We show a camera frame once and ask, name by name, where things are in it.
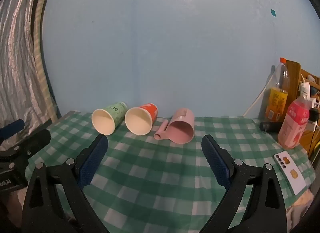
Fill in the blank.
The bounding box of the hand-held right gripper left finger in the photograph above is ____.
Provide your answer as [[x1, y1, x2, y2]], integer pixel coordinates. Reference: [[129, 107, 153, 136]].
[[21, 135, 109, 233]]

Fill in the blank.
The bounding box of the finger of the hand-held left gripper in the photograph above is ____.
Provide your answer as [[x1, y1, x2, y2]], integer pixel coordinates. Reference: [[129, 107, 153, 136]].
[[0, 119, 25, 141], [0, 129, 52, 171]]

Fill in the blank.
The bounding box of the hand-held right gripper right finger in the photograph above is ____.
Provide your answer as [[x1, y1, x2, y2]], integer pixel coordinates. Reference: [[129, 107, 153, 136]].
[[201, 134, 287, 233]]

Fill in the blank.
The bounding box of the green paper cup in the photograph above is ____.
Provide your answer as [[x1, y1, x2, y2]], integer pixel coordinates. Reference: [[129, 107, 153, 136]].
[[91, 101, 128, 136]]

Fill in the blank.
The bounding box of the red paper cup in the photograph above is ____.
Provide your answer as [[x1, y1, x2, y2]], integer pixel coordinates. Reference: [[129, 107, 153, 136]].
[[124, 103, 159, 136]]

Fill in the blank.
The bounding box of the green checked tablecloth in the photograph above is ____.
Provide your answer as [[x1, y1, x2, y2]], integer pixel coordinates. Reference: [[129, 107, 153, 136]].
[[25, 110, 316, 233]]

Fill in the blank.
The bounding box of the black cylinder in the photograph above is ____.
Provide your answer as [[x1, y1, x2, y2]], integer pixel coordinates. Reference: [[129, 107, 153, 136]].
[[259, 121, 284, 133]]

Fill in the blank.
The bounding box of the silver curtain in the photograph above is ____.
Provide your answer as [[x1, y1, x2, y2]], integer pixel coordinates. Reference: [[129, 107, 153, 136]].
[[0, 0, 61, 133]]

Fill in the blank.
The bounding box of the white phone with stickers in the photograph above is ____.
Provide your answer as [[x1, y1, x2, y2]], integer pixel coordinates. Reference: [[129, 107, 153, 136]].
[[273, 151, 307, 196]]

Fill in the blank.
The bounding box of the orange soda bottle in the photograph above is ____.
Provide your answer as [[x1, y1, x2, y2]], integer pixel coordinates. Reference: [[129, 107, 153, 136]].
[[264, 57, 290, 123]]

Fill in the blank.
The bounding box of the pink drink bottle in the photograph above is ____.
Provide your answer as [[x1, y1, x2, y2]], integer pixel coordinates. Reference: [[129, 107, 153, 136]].
[[277, 83, 311, 149]]

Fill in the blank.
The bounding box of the floral cloth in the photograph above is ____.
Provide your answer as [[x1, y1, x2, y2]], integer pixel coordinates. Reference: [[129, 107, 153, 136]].
[[285, 188, 316, 233]]

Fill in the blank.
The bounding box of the black plug adapter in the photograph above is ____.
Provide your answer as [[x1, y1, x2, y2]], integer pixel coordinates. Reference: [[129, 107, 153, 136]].
[[308, 109, 320, 124]]

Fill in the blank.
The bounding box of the wooden shelf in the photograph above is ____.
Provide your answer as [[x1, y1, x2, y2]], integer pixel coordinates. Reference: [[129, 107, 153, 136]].
[[285, 59, 320, 164]]

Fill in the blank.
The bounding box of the pink plastic cup with handle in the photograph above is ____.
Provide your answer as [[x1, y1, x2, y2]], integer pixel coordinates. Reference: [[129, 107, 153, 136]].
[[153, 108, 195, 145]]

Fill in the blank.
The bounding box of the white cable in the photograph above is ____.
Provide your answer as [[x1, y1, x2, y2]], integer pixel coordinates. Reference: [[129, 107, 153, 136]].
[[241, 72, 276, 117]]

